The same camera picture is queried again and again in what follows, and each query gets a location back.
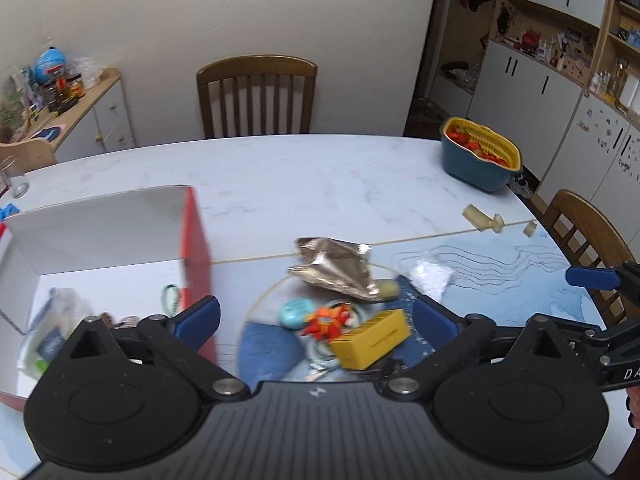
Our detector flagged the blue globe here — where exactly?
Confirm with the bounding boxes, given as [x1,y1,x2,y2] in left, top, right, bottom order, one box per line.
[32,46,68,81]

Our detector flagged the beige small bottle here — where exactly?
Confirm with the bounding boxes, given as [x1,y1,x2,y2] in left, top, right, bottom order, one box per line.
[462,204,505,235]

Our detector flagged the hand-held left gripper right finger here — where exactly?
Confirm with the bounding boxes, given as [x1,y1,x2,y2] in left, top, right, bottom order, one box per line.
[380,296,576,401]

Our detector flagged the gold foil packet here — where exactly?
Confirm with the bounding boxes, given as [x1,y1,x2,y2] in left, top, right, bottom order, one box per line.
[286,236,375,304]

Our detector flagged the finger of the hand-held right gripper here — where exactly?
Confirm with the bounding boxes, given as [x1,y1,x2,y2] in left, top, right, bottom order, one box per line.
[552,307,640,356]
[566,261,640,306]

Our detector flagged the yellow small box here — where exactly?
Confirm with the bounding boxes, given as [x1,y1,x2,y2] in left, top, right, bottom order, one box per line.
[328,309,412,372]

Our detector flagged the white sneakers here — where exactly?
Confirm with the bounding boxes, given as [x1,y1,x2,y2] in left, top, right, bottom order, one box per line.
[509,172,538,200]

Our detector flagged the round blue pad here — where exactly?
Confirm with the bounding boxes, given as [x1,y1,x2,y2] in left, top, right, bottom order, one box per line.
[29,122,67,142]

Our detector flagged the white wall cabinet unit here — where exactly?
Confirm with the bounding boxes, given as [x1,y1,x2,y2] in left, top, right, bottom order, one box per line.
[465,0,640,261]

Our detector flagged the clear plastic bag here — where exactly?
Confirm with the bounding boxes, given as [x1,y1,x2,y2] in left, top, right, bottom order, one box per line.
[19,287,97,382]

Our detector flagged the green bead bracelet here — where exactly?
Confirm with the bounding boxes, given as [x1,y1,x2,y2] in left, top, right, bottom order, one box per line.
[161,284,182,317]

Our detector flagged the crumpled white tissue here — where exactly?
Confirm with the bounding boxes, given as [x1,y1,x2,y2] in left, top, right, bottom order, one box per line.
[407,257,457,303]

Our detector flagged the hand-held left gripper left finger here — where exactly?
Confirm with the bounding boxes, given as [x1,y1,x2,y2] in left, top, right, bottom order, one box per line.
[64,296,251,403]

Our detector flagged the white sideboard with wooden top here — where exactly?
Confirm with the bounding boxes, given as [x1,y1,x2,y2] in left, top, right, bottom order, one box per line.
[20,66,136,163]

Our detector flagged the dark wooden dining chair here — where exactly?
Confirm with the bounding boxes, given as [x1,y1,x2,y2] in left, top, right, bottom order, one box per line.
[541,189,638,328]
[196,54,319,140]

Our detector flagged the orange toy figure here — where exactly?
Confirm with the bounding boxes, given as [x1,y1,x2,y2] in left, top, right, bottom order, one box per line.
[300,305,357,343]

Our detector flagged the light wooden chair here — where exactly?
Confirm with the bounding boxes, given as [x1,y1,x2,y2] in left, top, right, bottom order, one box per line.
[0,137,58,173]

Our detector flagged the red and white cardboard box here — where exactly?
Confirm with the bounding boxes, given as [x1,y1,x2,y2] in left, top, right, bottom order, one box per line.
[0,185,219,411]

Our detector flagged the turquoise stone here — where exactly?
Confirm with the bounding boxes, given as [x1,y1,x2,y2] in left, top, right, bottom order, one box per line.
[279,299,315,330]

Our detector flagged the drinking glass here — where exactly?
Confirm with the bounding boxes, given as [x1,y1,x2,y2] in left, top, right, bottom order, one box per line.
[0,156,31,199]

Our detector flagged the blue basket with yellow strainer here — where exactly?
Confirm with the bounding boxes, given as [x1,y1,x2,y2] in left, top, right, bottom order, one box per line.
[439,116,522,193]

